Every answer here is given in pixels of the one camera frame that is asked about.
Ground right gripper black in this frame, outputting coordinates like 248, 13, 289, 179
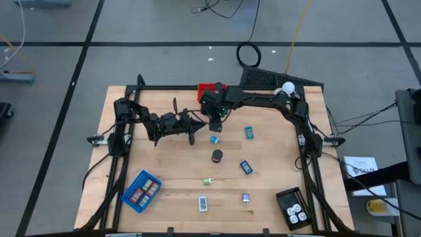
199, 88, 233, 133

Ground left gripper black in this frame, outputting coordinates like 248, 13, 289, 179
176, 107, 207, 146

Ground hourglass with red sand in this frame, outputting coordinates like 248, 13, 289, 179
210, 149, 224, 164

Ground red plastic basket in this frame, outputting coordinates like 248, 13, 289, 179
197, 82, 228, 102

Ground black perforated mat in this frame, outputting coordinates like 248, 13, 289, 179
239, 65, 325, 89

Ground small white digital display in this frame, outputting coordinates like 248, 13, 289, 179
197, 195, 209, 213

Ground white bulb on brass stand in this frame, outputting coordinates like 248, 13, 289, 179
272, 81, 297, 99

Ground blue plastic basket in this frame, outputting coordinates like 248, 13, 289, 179
120, 169, 162, 214

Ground black plastic basket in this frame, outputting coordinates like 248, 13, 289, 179
275, 186, 312, 231

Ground white booklet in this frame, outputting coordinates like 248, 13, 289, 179
343, 155, 388, 198

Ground black bar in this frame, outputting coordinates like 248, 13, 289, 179
343, 160, 411, 192

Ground grey desk foot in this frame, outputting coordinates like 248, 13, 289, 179
0, 71, 36, 85
12, 0, 72, 9

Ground grey cart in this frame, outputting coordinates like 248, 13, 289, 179
393, 87, 421, 237

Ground black chair base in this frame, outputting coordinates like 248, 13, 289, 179
0, 102, 14, 130

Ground black aluminium table frame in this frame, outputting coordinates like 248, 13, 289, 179
77, 74, 356, 237

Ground black coiled cable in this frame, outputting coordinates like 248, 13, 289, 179
235, 0, 262, 68

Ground black floor cable with plug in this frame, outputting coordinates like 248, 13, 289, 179
190, 0, 245, 20

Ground yellow hanging cable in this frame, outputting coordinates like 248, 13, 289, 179
284, 0, 312, 75

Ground white floor cable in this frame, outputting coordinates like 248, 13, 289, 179
0, 0, 26, 70

